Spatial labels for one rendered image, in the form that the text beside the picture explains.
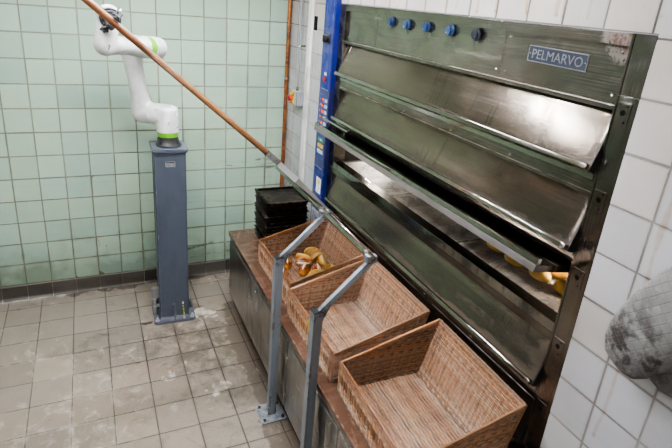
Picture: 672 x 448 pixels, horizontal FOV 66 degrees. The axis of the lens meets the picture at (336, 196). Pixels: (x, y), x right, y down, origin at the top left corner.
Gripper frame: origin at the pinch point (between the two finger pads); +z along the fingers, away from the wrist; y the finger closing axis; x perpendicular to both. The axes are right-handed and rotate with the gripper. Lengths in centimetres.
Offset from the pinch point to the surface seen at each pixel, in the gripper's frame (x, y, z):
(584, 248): -122, -44, 152
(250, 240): -150, 53, -54
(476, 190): -121, -43, 102
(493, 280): -142, -21, 119
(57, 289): -95, 173, -121
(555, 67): -91, -83, 123
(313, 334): -118, 42, 89
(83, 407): -107, 165, 2
